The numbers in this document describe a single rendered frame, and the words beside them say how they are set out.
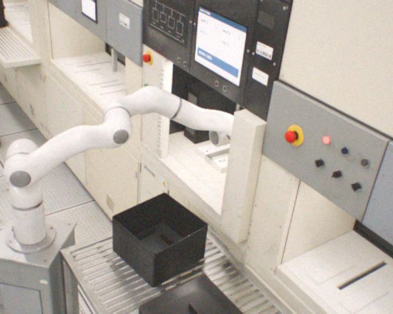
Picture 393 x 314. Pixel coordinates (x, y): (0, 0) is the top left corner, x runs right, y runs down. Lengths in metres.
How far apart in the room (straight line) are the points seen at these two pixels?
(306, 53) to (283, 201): 0.53
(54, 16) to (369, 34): 2.58
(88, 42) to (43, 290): 2.12
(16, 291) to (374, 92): 1.58
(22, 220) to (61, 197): 1.62
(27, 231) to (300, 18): 1.30
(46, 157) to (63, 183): 1.93
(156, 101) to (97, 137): 0.25
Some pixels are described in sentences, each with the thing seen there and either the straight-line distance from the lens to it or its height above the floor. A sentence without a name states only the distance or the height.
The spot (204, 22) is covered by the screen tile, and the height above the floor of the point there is 1.63.
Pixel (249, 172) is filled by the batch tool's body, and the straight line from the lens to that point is 1.75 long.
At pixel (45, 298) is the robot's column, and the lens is 2.17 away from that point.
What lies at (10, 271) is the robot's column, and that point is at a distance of 2.13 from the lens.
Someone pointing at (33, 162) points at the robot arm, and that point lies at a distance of 1.84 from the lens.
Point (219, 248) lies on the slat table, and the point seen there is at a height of 0.76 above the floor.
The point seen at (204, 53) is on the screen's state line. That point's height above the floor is 1.51.
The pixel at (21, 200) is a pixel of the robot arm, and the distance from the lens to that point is 1.97.
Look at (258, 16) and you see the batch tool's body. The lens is 1.65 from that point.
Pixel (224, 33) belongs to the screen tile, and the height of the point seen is 1.63.
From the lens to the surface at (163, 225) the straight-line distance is 2.16.
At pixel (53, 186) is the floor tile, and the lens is 3.75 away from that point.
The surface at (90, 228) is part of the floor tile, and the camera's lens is 3.34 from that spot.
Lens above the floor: 2.16
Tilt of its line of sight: 32 degrees down
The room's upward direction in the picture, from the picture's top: 5 degrees clockwise
